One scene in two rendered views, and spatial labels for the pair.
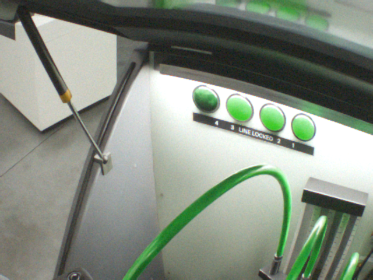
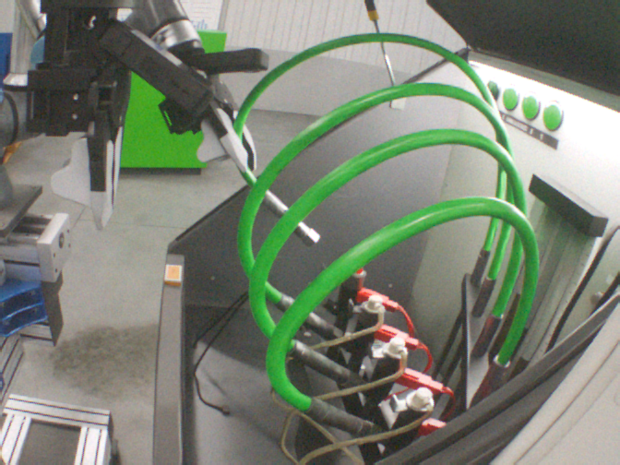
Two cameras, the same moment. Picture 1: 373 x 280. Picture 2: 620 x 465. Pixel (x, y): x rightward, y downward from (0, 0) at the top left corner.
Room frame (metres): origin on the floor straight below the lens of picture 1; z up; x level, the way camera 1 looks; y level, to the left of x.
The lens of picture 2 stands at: (-0.05, -0.39, 1.41)
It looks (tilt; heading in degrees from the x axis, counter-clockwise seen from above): 25 degrees down; 44
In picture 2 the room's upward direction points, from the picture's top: 11 degrees clockwise
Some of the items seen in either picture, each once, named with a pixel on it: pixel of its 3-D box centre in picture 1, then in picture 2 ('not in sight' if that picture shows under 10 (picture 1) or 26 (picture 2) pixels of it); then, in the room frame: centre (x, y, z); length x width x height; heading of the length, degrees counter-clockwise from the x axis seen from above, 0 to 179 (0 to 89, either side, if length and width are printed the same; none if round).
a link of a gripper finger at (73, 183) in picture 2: not in sight; (79, 185); (0.03, -0.02, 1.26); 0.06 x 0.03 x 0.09; 150
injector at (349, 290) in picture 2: not in sight; (330, 334); (0.36, -0.06, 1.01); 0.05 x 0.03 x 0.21; 150
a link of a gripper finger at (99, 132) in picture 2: not in sight; (100, 137); (0.05, -0.04, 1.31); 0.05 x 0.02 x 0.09; 60
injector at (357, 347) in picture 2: not in sight; (344, 371); (0.32, -0.13, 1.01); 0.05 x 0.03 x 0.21; 150
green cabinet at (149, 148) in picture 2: not in sight; (161, 95); (1.66, 3.45, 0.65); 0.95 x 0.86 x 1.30; 157
